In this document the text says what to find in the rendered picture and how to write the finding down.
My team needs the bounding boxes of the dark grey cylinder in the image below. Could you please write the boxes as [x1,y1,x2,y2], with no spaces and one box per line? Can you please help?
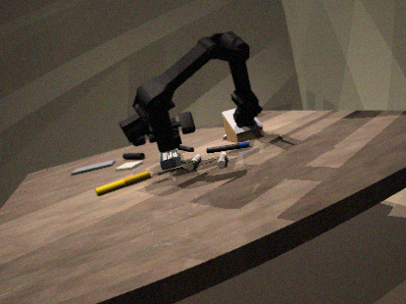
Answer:
[123,153,144,160]

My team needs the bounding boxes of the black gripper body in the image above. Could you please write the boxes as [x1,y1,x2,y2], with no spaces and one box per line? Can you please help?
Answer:
[132,111,195,146]

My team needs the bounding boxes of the black stylus with blue tip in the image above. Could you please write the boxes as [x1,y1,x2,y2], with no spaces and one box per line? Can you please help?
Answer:
[206,142,250,153]
[178,145,194,152]

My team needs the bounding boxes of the yellow cylinder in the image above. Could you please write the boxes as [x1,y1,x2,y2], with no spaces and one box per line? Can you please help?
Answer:
[95,172,150,195]

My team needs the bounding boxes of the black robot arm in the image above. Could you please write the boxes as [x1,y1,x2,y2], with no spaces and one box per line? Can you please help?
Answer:
[119,31,263,153]

